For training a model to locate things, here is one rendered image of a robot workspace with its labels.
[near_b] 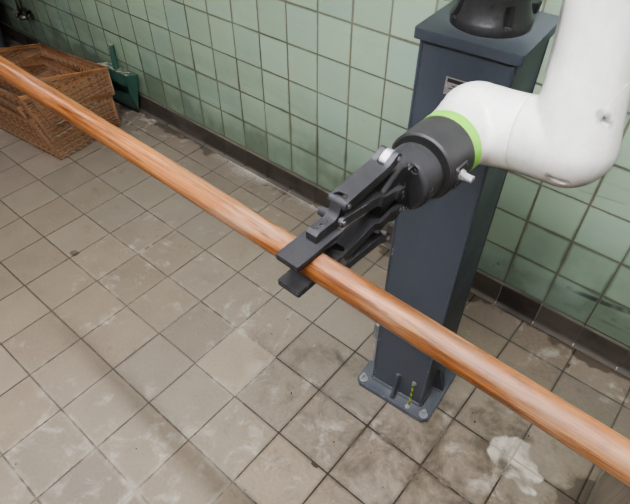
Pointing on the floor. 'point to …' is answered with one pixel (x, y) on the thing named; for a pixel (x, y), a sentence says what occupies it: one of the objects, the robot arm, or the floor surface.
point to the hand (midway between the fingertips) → (309, 258)
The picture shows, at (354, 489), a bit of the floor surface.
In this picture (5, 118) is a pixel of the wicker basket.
